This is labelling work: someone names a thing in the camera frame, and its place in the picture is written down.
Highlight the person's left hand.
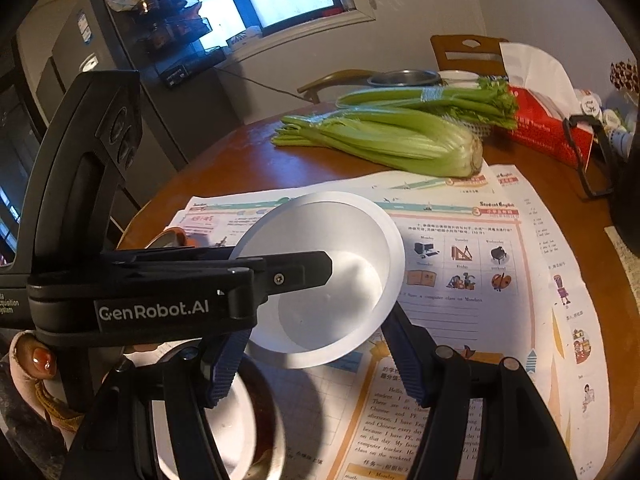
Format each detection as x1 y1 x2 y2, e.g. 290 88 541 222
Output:
12 333 82 434

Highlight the slat-back wooden chair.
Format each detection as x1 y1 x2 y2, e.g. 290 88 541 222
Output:
430 34 509 74

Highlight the white packet on windowsill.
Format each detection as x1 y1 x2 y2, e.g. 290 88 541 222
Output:
226 25 264 50

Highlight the curved-back wooden chair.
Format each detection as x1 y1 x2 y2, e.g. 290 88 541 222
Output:
296 69 372 107

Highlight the black wire rack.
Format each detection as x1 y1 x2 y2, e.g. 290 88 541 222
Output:
107 0 213 58

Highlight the white ceramic dish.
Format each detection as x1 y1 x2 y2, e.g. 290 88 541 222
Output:
439 70 482 87

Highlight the white tissue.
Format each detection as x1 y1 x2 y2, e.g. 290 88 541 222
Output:
499 41 577 117

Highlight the black box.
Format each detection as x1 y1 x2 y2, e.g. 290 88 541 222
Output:
159 46 227 89

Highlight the brown plate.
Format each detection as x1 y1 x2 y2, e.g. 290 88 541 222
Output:
235 355 289 480

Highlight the small white bottle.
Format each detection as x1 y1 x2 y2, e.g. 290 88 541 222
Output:
602 107 637 157

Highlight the dotted brown white object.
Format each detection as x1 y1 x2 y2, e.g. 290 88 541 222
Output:
609 59 640 94

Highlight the steel bowl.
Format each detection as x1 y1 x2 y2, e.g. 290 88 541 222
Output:
366 69 442 89

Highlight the red tissue box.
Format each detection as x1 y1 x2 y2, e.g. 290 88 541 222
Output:
491 85 594 167

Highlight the large celery bunch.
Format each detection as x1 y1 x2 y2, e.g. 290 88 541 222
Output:
271 107 484 179

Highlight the grey refrigerator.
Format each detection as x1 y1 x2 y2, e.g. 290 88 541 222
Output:
15 0 251 241

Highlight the thin cable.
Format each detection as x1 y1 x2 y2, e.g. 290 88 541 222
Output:
215 67 313 107

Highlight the printed newspaper sheet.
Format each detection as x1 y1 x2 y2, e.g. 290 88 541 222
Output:
165 170 548 480
487 162 615 480

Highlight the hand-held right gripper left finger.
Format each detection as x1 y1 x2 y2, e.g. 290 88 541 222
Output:
60 331 252 480

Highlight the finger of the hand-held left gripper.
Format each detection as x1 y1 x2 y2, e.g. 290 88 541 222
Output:
219 250 334 329
99 246 267 267

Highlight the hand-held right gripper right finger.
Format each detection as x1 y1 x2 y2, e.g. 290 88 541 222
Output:
381 304 582 480

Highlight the white bowl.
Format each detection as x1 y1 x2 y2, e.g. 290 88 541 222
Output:
234 190 406 369
150 345 262 480

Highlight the banded celery bunch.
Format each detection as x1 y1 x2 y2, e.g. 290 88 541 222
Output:
336 79 519 132

